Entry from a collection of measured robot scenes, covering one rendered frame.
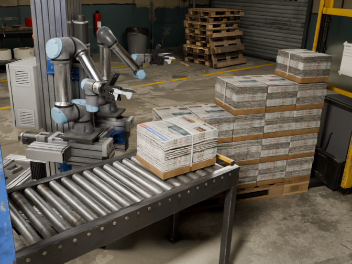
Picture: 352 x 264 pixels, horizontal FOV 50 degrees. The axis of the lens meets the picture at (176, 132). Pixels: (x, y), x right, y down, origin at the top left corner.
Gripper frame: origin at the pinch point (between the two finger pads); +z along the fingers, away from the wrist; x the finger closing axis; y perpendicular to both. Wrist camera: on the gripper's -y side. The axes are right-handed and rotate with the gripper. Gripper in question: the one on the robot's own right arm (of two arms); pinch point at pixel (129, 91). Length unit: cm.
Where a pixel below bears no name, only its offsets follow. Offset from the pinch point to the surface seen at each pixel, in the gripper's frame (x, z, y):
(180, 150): -11.3, 30.5, 27.1
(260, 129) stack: -143, 21, 35
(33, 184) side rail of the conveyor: 43, -21, 50
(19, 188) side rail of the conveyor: 50, -23, 51
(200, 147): -25, 35, 27
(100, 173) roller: 11.7, -4.8, 46.1
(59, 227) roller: 57, 19, 52
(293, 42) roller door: -829, -206, -44
